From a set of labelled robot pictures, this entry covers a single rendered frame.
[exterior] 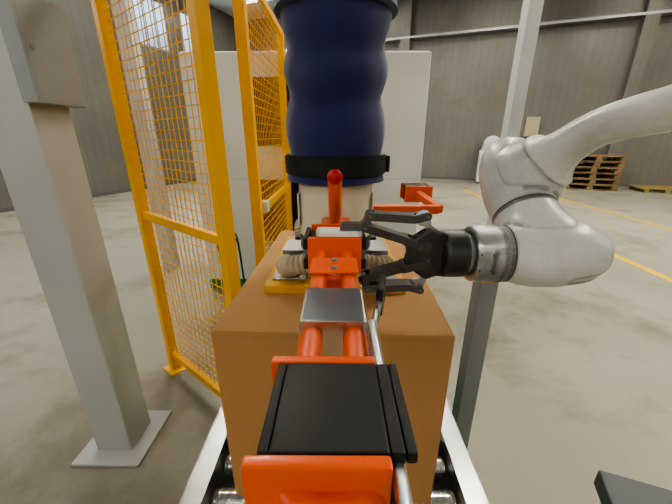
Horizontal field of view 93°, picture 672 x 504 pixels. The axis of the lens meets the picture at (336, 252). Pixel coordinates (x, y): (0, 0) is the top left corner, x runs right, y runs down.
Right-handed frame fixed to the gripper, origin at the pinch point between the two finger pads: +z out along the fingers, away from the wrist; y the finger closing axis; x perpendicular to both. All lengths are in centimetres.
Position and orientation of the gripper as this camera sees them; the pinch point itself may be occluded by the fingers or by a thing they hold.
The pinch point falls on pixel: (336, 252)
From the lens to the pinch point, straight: 50.8
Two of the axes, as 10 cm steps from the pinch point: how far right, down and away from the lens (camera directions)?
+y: 0.0, 9.4, 3.4
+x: 0.1, -3.4, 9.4
